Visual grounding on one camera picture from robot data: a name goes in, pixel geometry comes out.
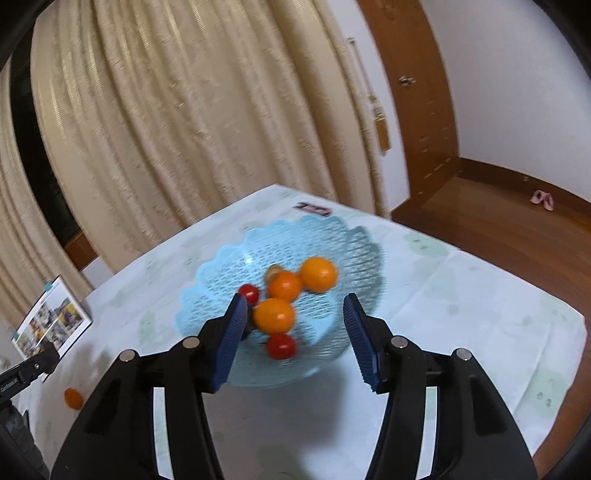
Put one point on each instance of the small orange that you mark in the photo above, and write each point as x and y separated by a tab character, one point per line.
274	316
285	287

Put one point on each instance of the light blue plastic basket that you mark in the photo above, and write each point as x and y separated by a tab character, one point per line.
351	258

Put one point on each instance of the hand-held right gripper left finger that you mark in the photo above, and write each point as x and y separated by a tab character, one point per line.
228	350

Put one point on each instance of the yellow-orange citrus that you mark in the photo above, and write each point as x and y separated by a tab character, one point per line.
318	274

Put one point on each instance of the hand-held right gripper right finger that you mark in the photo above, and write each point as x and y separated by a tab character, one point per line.
362	346

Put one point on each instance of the photo collage board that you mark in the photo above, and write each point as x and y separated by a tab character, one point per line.
53	323

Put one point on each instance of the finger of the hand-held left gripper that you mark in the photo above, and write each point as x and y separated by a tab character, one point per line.
41	364

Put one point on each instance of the pink slipper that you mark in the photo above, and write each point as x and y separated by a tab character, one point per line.
548	201
537	197

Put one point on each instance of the beige patterned curtain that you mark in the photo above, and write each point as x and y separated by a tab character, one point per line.
27	258
184	115

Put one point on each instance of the small dark packet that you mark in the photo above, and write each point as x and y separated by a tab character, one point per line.
314	208

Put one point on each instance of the small yellowish fruit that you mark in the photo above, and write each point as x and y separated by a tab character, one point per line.
274	271

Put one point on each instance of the wooden door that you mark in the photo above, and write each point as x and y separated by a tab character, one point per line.
415	138

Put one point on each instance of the red tomato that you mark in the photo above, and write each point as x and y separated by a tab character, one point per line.
250	294
280	347

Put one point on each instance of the large orange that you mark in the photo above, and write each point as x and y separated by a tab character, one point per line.
73	398

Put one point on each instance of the white printed tablecloth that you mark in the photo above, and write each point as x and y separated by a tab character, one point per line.
461	314

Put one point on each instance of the curtain tieback tassel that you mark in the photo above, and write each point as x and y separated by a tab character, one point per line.
382	124

